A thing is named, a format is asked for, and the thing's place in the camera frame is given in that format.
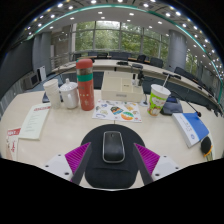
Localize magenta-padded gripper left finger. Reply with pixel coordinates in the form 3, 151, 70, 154
44, 142, 92, 186

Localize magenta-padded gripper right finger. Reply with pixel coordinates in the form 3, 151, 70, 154
133, 142, 181, 186

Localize black computer mouse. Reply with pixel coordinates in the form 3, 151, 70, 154
101, 130, 126, 164

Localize black mouse pad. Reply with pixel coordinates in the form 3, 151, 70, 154
80, 123, 147, 190

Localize blue white book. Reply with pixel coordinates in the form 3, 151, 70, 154
171, 111, 210, 149

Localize white booklet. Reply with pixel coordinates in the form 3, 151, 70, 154
18, 102, 53, 141

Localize colourful sticker sheet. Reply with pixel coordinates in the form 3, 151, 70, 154
92, 99, 143, 123

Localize green white drink cup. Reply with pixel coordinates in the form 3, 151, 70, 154
146, 73, 172, 117

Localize white lidded mug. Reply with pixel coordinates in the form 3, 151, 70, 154
59, 78, 80, 110

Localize red white brochure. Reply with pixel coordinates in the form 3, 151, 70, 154
5, 127, 22, 161

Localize white paper cup stack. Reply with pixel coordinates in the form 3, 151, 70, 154
42, 78, 63, 109

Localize red thermos bottle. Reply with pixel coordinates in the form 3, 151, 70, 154
75, 58, 96, 112

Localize white cardboard box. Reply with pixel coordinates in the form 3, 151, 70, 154
100, 70, 145, 103

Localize grey box appliance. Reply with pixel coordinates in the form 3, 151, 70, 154
22, 73, 39, 90

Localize white standing appliance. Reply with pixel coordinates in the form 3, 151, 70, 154
36, 65, 47, 82

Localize dark office chairs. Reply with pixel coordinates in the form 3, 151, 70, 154
71, 49, 221, 98

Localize long curved conference table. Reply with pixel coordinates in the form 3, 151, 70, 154
51, 58, 222, 113

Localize ceiling lights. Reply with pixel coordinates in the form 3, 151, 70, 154
28, 0, 223, 68

